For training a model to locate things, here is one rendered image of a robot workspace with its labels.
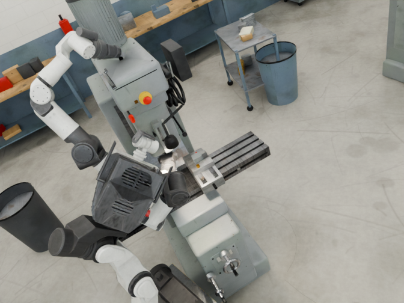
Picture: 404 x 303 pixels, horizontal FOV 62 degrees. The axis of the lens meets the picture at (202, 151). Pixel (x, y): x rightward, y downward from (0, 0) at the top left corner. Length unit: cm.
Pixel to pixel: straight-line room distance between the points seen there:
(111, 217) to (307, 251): 184
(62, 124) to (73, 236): 46
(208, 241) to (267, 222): 104
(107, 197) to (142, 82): 54
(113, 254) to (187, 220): 68
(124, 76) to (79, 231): 69
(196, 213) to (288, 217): 116
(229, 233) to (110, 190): 98
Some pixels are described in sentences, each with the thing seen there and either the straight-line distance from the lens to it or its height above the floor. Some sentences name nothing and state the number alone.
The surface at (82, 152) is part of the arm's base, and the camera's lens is 145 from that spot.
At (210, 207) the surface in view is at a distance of 215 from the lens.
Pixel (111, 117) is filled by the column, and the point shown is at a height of 144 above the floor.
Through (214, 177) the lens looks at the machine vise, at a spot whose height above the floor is 104.
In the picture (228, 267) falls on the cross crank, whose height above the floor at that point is 68.
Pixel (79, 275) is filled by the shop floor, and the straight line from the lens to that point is 355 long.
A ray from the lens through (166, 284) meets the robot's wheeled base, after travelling 232.
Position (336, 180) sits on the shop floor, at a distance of 333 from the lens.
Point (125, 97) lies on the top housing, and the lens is 159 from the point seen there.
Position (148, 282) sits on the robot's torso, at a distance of 184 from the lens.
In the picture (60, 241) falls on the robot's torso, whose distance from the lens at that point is 151.
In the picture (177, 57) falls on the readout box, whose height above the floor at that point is 168.
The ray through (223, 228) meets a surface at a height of 77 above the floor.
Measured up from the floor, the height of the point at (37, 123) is 23.
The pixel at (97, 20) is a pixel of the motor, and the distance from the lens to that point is 186.
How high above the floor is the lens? 250
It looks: 39 degrees down
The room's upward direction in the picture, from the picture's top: 22 degrees counter-clockwise
